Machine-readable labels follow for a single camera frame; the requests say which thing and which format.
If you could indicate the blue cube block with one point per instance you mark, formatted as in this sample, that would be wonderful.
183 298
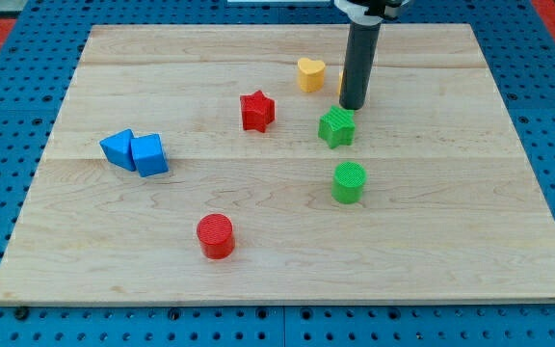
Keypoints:
148 155

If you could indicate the red cylinder block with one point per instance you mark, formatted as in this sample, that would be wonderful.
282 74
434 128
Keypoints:
215 236

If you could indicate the yellow block behind rod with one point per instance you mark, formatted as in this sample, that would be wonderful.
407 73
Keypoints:
339 84

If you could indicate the green cylinder block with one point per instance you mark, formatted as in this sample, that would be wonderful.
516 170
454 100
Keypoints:
348 181

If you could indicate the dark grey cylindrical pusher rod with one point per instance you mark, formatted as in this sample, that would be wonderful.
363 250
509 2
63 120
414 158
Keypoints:
360 54

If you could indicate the green star block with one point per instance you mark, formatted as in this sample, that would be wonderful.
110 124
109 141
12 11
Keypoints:
337 127

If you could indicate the blue triangle block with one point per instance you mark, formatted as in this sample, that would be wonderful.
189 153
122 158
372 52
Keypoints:
117 149

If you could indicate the yellow heart block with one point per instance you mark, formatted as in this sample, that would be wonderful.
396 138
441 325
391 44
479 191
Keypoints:
311 74

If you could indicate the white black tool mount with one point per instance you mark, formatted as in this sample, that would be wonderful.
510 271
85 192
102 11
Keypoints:
371 11

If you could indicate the light wooden board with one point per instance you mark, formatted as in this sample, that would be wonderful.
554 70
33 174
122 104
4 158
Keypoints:
451 211

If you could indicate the red star block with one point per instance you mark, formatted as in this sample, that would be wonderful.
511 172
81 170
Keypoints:
257 111

